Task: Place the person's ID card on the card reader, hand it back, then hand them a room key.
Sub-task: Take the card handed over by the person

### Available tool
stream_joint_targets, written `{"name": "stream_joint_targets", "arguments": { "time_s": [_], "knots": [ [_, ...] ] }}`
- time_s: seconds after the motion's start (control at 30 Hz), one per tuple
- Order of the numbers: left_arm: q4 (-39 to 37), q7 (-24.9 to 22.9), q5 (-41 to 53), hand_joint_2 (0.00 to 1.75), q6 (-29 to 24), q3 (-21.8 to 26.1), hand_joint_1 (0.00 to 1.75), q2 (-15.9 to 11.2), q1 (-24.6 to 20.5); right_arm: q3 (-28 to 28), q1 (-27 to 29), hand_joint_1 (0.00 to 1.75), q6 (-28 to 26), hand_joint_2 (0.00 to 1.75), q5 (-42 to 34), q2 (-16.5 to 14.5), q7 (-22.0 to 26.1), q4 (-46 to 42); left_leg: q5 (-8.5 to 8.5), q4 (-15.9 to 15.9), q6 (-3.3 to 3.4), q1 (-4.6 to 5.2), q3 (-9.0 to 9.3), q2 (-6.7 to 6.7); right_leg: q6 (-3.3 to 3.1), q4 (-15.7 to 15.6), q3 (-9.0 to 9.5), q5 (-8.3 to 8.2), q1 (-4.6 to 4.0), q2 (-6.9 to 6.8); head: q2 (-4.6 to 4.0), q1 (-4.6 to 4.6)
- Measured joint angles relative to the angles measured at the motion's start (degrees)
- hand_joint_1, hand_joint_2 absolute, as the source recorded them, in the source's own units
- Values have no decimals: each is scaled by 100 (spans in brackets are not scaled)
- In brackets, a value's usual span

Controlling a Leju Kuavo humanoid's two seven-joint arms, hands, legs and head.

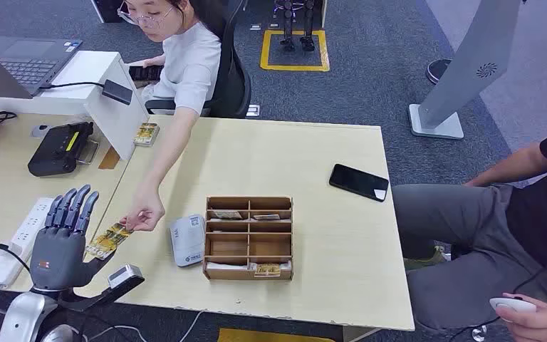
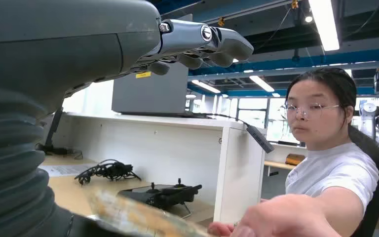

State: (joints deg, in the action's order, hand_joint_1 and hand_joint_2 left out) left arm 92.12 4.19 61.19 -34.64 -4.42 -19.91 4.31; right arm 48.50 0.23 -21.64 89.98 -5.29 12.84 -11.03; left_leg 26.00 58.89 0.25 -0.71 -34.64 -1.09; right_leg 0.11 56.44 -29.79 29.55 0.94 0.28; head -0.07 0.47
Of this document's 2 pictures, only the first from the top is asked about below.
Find black adapter hub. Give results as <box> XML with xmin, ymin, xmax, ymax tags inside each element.
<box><xmin>101</xmin><ymin>79</ymin><xmax>134</xmax><ymax>105</ymax></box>

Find black humanoid robot legs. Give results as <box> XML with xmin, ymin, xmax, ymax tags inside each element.
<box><xmin>273</xmin><ymin>0</ymin><xmax>317</xmax><ymax>53</ymax></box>

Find black office chair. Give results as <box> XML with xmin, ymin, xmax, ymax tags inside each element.
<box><xmin>145</xmin><ymin>0</ymin><xmax>261</xmax><ymax>119</ymax></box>

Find white power strip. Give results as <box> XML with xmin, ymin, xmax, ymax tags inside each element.
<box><xmin>0</xmin><ymin>197</ymin><xmax>56</xmax><ymax>290</ymax></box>

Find white desk riser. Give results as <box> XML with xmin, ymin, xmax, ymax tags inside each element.
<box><xmin>0</xmin><ymin>50</ymin><xmax>150</xmax><ymax>162</ymax></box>

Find yellow patterned ID card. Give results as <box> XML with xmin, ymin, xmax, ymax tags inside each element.
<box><xmin>84</xmin><ymin>222</ymin><xmax>135</xmax><ymax>261</ymax></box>

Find grey laptop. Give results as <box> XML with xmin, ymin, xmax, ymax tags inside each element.
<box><xmin>0</xmin><ymin>33</ymin><xmax>84</xmax><ymax>100</ymax></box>

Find black plug with cable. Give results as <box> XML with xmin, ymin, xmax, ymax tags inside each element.
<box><xmin>0</xmin><ymin>243</ymin><xmax>33</xmax><ymax>276</ymax></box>

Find white grey card reader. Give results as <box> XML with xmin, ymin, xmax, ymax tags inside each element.
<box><xmin>168</xmin><ymin>214</ymin><xmax>207</xmax><ymax>269</ymax></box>

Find black cabinet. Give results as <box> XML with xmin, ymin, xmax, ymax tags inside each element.
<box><xmin>90</xmin><ymin>0</ymin><xmax>125</xmax><ymax>24</ymax></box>

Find person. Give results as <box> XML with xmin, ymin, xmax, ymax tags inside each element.
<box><xmin>391</xmin><ymin>110</ymin><xmax>547</xmax><ymax>342</ymax></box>
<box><xmin>116</xmin><ymin>0</ymin><xmax>224</xmax><ymax>232</ymax></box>

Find thin white cable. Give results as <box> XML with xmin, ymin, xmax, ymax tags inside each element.
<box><xmin>178</xmin><ymin>310</ymin><xmax>205</xmax><ymax>342</ymax></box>

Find white handheld clicker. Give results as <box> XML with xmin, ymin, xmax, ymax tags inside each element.
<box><xmin>489</xmin><ymin>297</ymin><xmax>537</xmax><ymax>323</ymax></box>

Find round black floor base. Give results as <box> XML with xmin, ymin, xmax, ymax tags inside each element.
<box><xmin>425</xmin><ymin>58</ymin><xmax>453</xmax><ymax>85</ymax></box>

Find person's left hand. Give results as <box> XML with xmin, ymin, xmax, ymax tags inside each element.
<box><xmin>494</xmin><ymin>293</ymin><xmax>547</xmax><ymax>342</ymax></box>
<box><xmin>119</xmin><ymin>185</ymin><xmax>167</xmax><ymax>232</ymax></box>

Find dark smartphone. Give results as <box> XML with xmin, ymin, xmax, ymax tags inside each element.
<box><xmin>128</xmin><ymin>65</ymin><xmax>165</xmax><ymax>82</ymax></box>

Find wooden card organizer box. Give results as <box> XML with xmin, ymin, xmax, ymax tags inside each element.
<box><xmin>202</xmin><ymin>196</ymin><xmax>294</xmax><ymax>281</ymax></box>

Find black hub cable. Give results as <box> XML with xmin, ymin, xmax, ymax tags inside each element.
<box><xmin>38</xmin><ymin>81</ymin><xmax>105</xmax><ymax>90</ymax></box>

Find black clicker cable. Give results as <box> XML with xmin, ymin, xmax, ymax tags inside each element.
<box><xmin>448</xmin><ymin>268</ymin><xmax>547</xmax><ymax>342</ymax></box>

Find metal controller handle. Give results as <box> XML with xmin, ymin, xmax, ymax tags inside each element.
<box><xmin>75</xmin><ymin>139</ymin><xmax>100</xmax><ymax>166</ymax></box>

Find grey kiosk stand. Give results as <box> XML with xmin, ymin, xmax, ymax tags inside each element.
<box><xmin>408</xmin><ymin>0</ymin><xmax>523</xmax><ymax>140</ymax></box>

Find black smartphone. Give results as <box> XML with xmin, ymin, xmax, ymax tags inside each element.
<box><xmin>328</xmin><ymin>163</ymin><xmax>390</xmax><ymax>203</ymax></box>

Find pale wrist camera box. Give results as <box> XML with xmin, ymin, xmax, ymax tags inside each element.
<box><xmin>108</xmin><ymin>264</ymin><xmax>144</xmax><ymax>290</ymax></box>

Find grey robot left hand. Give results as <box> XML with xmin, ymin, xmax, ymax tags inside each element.
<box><xmin>28</xmin><ymin>185</ymin><xmax>116</xmax><ymax>291</ymax></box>

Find black handheld controller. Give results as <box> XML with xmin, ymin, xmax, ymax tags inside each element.
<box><xmin>27</xmin><ymin>121</ymin><xmax>95</xmax><ymax>178</ymax></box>

